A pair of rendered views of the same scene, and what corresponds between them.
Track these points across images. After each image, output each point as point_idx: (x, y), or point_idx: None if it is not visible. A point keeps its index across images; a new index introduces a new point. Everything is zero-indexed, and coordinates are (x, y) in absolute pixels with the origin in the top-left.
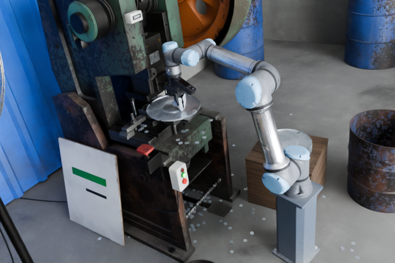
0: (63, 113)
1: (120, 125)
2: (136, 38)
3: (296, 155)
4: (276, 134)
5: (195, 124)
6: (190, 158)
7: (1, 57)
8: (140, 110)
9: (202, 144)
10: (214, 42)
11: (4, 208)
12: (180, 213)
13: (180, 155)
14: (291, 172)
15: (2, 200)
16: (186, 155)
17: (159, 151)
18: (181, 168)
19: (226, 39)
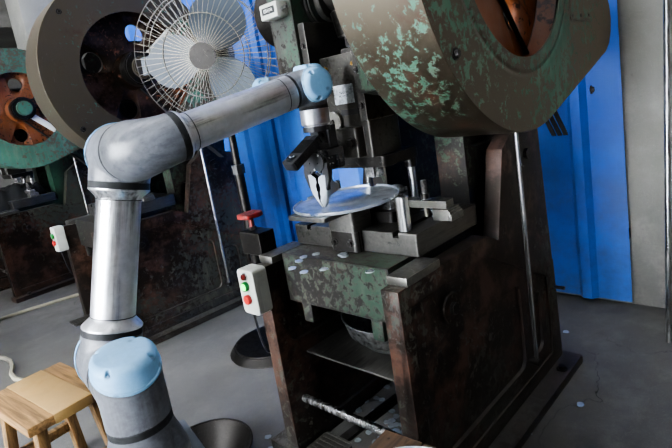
0: None
1: None
2: (287, 48)
3: (101, 348)
4: (93, 257)
5: (364, 260)
6: (329, 308)
7: (267, 54)
8: None
9: (362, 310)
10: (307, 75)
11: (242, 201)
12: (272, 361)
13: (306, 281)
14: (81, 353)
15: (243, 193)
16: (319, 294)
17: (258, 233)
18: (242, 273)
19: (391, 85)
